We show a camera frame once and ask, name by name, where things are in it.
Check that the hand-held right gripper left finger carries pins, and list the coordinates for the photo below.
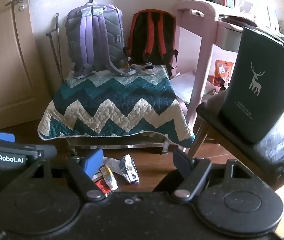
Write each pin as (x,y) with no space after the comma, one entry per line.
(92,163)

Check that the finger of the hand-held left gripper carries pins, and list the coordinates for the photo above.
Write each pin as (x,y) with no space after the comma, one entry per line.
(0,136)
(48,152)

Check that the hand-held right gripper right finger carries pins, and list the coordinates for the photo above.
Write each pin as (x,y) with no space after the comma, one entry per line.
(181,166)

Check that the white paper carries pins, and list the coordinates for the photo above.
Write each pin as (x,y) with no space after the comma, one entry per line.
(112,162)

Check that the yellow white wrapper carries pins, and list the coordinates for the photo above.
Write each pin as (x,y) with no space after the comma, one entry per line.
(108,177)

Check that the red snack wrapper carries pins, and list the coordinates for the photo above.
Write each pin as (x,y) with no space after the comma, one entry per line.
(102,183)

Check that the silver purple snack packet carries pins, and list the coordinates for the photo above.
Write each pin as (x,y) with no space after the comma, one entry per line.
(129,168)

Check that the dark green deer-print bin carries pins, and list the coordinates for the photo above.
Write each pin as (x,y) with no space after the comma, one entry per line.
(256,80)

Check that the teal white zigzag quilt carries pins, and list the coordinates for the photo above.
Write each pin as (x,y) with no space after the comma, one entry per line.
(112,102)

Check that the cream door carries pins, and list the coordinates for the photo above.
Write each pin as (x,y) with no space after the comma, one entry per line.
(7,55)

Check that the dark wooden chair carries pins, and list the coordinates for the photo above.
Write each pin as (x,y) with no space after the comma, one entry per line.
(276,150)

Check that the orange snack bag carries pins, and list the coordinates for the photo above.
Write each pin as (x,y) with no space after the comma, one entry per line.
(223,71)

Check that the pink desk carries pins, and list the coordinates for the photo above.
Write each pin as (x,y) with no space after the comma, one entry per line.
(201,55)

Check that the purple grey backpack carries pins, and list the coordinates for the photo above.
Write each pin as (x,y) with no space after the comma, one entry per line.
(94,37)

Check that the red black backpack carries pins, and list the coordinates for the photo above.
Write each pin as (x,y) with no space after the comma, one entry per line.
(152,35)

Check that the grey desk drawer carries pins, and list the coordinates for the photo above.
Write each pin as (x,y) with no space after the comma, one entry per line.
(228,38)

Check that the metal frame bench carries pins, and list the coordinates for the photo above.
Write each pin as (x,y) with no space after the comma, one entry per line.
(117,146)

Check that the grey metal rod frame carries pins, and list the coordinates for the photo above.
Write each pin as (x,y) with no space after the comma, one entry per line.
(54,45)

